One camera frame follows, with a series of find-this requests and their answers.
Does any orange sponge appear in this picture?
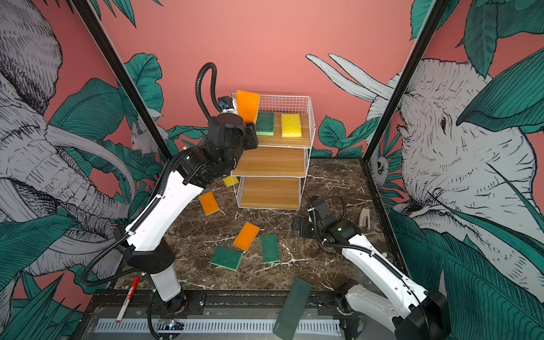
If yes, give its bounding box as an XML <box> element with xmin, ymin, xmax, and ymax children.
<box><xmin>235</xmin><ymin>90</ymin><xmax>260</xmax><ymax>124</ymax></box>
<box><xmin>198</xmin><ymin>192</ymin><xmax>220</xmax><ymax>216</ymax></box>
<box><xmin>233</xmin><ymin>222</ymin><xmax>260</xmax><ymax>252</ymax></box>

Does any yellow sponge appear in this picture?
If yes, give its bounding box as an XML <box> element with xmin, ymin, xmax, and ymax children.
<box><xmin>281</xmin><ymin>113</ymin><xmax>302</xmax><ymax>138</ymax></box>
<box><xmin>222</xmin><ymin>176</ymin><xmax>239</xmax><ymax>187</ymax></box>

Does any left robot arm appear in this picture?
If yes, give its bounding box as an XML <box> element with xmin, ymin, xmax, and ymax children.
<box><xmin>81</xmin><ymin>62</ymin><xmax>259</xmax><ymax>315</ymax></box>

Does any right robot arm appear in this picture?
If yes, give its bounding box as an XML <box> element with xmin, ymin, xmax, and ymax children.
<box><xmin>292</xmin><ymin>196</ymin><xmax>452</xmax><ymax>339</ymax></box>

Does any yellow sponge beside shelf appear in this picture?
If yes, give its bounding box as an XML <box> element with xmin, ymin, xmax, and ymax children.
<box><xmin>222</xmin><ymin>176</ymin><xmax>239</xmax><ymax>187</ymax></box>

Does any beige plastic clip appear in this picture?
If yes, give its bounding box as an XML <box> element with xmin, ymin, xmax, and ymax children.
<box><xmin>358</xmin><ymin>208</ymin><xmax>371</xmax><ymax>230</ymax></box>

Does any dark green foreground sponge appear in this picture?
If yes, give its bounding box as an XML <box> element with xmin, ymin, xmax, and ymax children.
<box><xmin>273</xmin><ymin>278</ymin><xmax>312</xmax><ymax>340</ymax></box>

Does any red white marker pen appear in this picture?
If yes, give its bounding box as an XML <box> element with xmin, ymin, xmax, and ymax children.
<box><xmin>116</xmin><ymin>276</ymin><xmax>140</xmax><ymax>324</ymax></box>

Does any white wire three-tier shelf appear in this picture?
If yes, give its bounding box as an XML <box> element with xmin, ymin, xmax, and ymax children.
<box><xmin>232</xmin><ymin>95</ymin><xmax>316</xmax><ymax>211</ymax></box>

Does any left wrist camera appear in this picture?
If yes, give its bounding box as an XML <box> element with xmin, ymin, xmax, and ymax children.
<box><xmin>218</xmin><ymin>96</ymin><xmax>237</xmax><ymax>115</ymax></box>

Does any left black frame post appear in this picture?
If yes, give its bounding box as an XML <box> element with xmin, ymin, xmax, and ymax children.
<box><xmin>72</xmin><ymin>0</ymin><xmax>172</xmax><ymax>161</ymax></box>

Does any black frame post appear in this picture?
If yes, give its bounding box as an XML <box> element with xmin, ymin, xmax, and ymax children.
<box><xmin>72</xmin><ymin>0</ymin><xmax>172</xmax><ymax>161</ymax></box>
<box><xmin>363</xmin><ymin>0</ymin><xmax>449</xmax><ymax>165</ymax></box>

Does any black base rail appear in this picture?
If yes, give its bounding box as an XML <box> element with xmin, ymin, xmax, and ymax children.
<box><xmin>86</xmin><ymin>288</ymin><xmax>430</xmax><ymax>317</ymax></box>

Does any white slotted cable duct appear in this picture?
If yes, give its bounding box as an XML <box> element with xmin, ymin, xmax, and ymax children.
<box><xmin>93</xmin><ymin>318</ymin><xmax>341</xmax><ymax>336</ymax></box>

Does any right black frame post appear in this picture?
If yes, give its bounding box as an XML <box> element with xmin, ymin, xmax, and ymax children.
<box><xmin>363</xmin><ymin>0</ymin><xmax>449</xmax><ymax>165</ymax></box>

